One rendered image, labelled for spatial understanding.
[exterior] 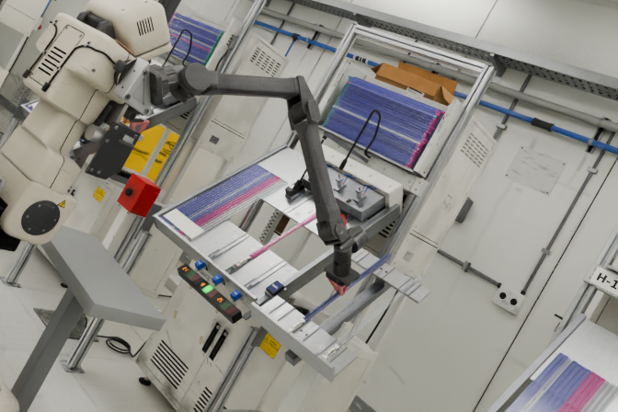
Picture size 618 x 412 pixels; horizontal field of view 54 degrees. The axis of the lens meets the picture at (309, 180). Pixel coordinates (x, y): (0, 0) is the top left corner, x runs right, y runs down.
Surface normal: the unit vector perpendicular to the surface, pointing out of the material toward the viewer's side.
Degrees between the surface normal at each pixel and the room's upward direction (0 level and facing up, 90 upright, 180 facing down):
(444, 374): 90
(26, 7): 90
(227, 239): 48
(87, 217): 90
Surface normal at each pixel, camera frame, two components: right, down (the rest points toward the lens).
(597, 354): -0.04, -0.83
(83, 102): 0.70, 0.40
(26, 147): -0.44, -0.40
